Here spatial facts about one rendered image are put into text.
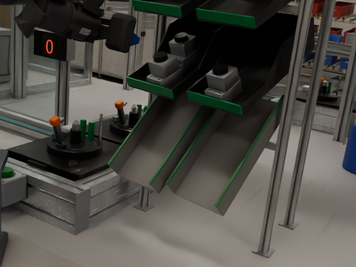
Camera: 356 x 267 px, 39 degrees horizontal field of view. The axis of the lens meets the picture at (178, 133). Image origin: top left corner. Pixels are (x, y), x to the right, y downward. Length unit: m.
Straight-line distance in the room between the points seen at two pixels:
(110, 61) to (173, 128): 5.67
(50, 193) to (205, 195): 0.36
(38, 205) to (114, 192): 0.17
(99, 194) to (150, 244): 0.17
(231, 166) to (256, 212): 0.32
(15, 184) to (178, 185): 0.37
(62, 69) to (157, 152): 0.49
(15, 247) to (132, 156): 0.31
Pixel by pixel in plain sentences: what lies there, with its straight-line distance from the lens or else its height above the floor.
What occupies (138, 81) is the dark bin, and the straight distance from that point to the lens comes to 1.05.
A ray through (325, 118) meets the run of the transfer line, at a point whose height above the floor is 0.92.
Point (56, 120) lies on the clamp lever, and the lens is 1.23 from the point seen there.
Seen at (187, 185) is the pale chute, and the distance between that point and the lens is 1.05.
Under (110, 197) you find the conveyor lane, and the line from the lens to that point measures 1.21.
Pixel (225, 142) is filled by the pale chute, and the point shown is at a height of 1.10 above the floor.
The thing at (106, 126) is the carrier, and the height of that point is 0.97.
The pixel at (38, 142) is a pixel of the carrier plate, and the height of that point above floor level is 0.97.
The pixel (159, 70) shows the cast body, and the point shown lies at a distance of 1.01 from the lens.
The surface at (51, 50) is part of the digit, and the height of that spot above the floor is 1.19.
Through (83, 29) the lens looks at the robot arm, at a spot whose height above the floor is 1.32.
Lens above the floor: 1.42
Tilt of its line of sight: 17 degrees down
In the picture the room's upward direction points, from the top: 6 degrees clockwise
